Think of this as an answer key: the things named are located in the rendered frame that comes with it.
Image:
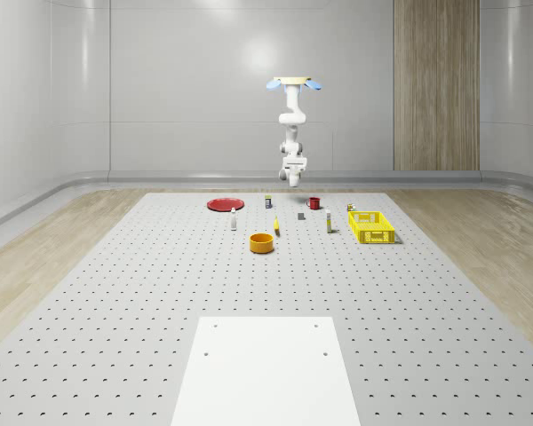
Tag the blue flat-sided can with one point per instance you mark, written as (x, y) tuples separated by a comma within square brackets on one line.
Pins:
[(268, 202)]

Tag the small white bottle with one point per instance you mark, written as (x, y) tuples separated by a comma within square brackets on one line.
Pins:
[(233, 222)]

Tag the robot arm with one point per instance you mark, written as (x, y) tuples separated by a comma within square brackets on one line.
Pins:
[(291, 117)]

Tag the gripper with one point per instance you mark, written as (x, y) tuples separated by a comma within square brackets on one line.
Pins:
[(296, 160)]

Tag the red mug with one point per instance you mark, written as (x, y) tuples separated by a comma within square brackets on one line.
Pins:
[(314, 203)]

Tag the yellow bowl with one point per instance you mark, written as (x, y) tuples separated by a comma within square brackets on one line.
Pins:
[(261, 246)]

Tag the yellow basket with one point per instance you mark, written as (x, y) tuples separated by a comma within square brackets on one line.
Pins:
[(373, 235)]

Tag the white board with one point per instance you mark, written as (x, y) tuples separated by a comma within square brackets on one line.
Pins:
[(266, 377)]

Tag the white and yellow box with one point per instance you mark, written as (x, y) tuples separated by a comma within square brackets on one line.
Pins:
[(328, 222)]

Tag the banana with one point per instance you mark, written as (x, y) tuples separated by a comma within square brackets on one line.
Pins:
[(276, 226)]

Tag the red plate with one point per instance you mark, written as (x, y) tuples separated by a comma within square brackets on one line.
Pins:
[(225, 204)]

